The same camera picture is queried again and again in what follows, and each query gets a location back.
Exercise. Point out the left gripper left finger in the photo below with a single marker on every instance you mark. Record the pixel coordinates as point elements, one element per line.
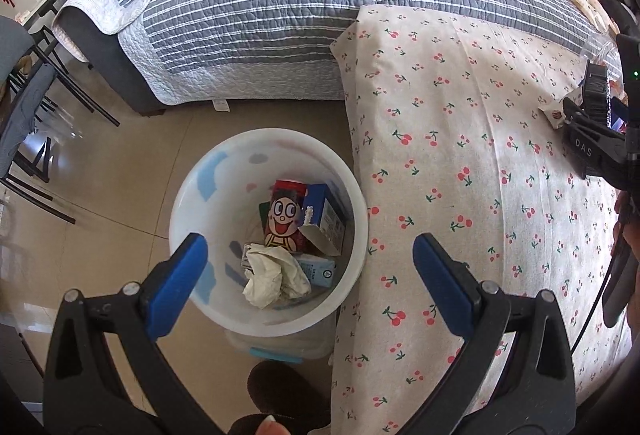
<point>82,390</point>

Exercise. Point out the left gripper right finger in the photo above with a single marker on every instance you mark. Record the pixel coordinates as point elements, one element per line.
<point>514,372</point>

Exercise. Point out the greenish paper ball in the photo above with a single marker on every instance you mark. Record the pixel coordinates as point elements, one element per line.
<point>272,276</point>

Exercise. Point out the red drink can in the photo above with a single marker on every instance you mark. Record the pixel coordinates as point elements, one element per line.
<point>287,198</point>

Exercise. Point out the dark blue small box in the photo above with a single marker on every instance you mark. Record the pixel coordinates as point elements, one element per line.
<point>323,221</point>

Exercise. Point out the light blue milk carton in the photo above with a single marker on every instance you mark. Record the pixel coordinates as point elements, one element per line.
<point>319,270</point>

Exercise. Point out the white plastic trash bin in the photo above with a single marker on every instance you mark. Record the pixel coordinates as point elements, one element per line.
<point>219,200</point>

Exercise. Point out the small torn wrapper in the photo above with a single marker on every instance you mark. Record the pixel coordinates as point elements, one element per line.
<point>554,111</point>

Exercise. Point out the cherry print tablecloth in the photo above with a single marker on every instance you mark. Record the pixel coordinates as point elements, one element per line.
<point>448,116</point>

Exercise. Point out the black slipper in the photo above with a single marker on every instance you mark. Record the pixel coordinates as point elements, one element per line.
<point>289,402</point>

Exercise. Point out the green scouring sponge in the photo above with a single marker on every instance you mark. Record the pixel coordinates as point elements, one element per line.
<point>264,209</point>

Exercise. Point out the grey chair black legs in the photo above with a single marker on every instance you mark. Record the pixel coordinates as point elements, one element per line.
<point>28,67</point>

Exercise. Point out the grey striped quilted cover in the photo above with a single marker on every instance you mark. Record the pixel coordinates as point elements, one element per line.
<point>160,53</point>

